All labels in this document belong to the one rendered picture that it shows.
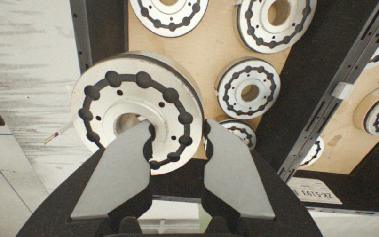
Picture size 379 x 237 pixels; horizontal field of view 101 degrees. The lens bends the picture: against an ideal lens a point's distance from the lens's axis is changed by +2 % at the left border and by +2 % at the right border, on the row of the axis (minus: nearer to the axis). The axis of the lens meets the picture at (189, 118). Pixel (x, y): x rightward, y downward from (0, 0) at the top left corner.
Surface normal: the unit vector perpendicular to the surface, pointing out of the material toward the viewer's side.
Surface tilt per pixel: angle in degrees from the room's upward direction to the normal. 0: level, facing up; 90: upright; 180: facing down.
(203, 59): 0
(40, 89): 0
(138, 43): 0
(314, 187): 90
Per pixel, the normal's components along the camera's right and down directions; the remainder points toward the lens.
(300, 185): 0.16, -0.87
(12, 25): 0.03, 0.48
